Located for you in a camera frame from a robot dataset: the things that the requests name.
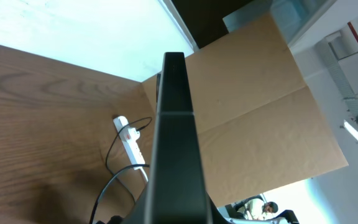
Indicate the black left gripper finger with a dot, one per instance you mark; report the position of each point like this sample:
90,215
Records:
176,191

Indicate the white USB charger adapter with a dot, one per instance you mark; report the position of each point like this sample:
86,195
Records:
131,134

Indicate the person in background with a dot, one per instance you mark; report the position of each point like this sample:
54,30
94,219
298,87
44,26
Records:
256,208

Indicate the white power strip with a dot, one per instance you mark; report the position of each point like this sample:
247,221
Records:
132,149

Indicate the brown cardboard panel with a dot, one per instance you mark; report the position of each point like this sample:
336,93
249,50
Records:
259,127

